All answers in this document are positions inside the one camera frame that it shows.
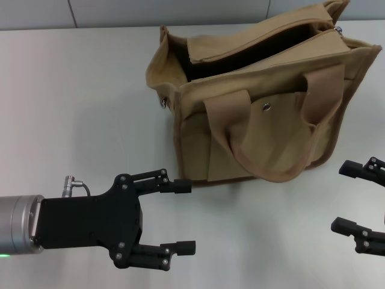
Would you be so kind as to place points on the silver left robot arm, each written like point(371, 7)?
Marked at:
point(18, 224)

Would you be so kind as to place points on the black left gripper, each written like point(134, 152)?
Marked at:
point(90, 221)

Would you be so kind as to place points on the silver metal zipper pull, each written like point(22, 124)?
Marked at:
point(339, 30)

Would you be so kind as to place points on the khaki canvas food bag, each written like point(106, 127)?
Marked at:
point(255, 126)

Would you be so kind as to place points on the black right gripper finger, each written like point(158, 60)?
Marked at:
point(370, 171)
point(367, 239)

